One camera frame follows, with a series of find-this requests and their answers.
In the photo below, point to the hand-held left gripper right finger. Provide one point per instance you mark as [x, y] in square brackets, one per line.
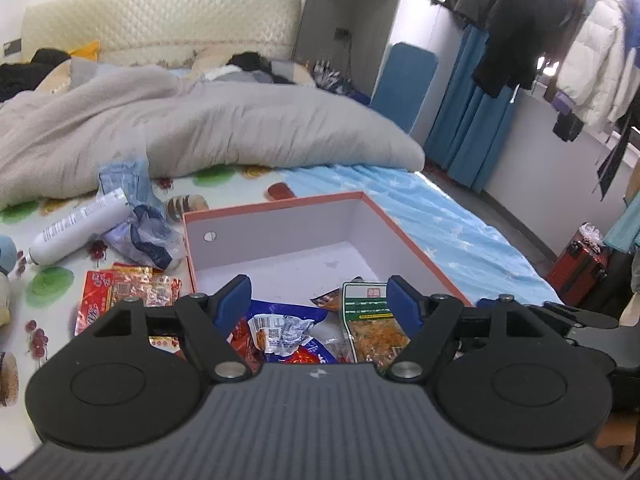
[404, 305]

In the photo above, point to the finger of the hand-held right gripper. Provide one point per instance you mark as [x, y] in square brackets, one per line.
[580, 316]
[487, 303]

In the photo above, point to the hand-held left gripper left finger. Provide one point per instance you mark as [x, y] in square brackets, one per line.
[234, 305]

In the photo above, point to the clear snack packet green label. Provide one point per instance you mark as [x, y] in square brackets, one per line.
[372, 320]

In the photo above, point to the blue white snack packet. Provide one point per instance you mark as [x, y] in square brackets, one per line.
[295, 312]

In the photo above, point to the red foil snack packet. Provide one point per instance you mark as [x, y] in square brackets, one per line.
[160, 287]

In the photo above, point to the small brown snack packet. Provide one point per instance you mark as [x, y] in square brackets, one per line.
[327, 301]

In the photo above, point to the pink cardboard box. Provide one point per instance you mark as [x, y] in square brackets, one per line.
[280, 240]

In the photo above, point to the red suitcase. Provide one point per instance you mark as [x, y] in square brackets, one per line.
[577, 262]

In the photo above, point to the crumpled blue plastic bag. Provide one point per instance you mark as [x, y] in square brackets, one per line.
[145, 240]

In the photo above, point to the fruit print mat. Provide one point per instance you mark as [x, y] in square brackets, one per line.
[60, 280]

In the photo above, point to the white tube bottle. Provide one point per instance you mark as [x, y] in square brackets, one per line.
[75, 227]

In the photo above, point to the grey duvet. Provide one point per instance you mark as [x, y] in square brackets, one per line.
[200, 130]

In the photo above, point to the blue curtain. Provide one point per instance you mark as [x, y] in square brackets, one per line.
[470, 125]

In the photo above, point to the blue chair back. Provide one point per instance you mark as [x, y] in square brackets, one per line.
[402, 85]

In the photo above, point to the white blue plush duck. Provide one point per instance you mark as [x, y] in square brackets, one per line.
[7, 290]

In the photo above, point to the group of small bottles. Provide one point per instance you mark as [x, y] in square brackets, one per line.
[330, 77]

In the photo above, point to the black garment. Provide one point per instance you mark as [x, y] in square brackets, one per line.
[250, 62]

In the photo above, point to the hanging dark clothes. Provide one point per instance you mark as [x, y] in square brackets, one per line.
[525, 25]

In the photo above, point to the peach pillow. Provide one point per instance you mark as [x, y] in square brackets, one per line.
[57, 77]

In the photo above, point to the cream quilted headboard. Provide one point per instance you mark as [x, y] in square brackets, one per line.
[160, 22]

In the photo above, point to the yellow bag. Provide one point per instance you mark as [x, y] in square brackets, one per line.
[85, 50]

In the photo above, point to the white wardrobe cabinet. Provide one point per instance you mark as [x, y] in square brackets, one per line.
[350, 5]

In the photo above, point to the pile of dark clothes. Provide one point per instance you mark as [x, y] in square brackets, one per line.
[30, 72]

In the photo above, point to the black wall socket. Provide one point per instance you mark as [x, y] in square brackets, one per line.
[342, 34]

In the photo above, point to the grey wall switch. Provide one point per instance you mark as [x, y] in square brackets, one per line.
[12, 48]

